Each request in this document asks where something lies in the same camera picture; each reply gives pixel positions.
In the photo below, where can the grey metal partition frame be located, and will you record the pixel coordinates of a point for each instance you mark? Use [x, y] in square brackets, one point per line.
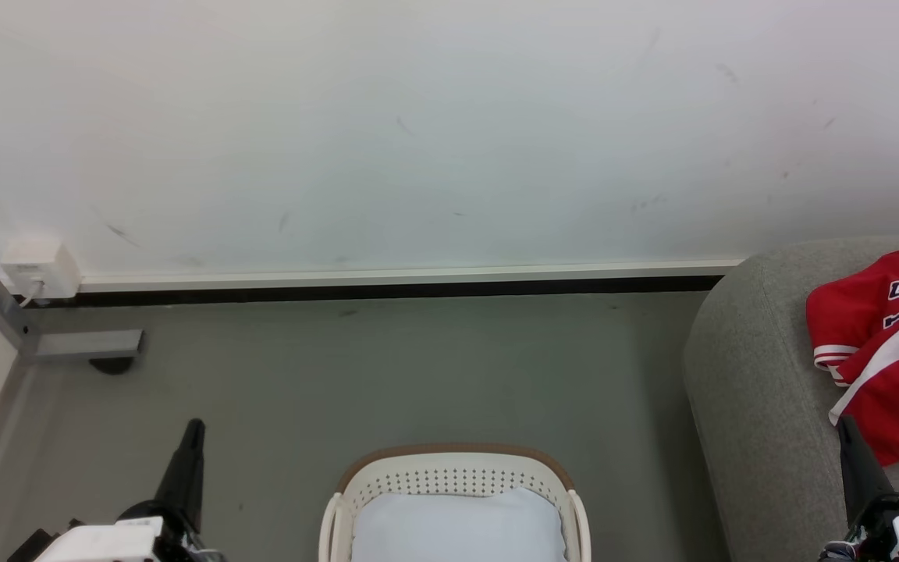
[67, 343]

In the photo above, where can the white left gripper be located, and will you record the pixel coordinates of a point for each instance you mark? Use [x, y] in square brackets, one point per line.
[106, 540]

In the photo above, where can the black round frame foot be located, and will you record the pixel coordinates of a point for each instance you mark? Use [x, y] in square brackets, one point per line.
[111, 365]

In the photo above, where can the white wall socket box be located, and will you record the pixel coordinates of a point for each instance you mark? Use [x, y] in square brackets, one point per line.
[40, 265]

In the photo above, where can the cream plastic laundry basket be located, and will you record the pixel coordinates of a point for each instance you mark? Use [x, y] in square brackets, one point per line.
[457, 472]

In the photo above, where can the red white sports jersey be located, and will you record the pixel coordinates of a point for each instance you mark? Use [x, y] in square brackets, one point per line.
[898, 367]

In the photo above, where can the pale blue folded cloth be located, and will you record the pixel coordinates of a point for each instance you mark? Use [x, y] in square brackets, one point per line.
[457, 527]

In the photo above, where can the white black wall baseboard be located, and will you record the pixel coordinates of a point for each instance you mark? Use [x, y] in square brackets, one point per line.
[418, 282]

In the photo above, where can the grey fabric sofa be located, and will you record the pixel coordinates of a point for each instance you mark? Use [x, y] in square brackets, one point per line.
[762, 406]

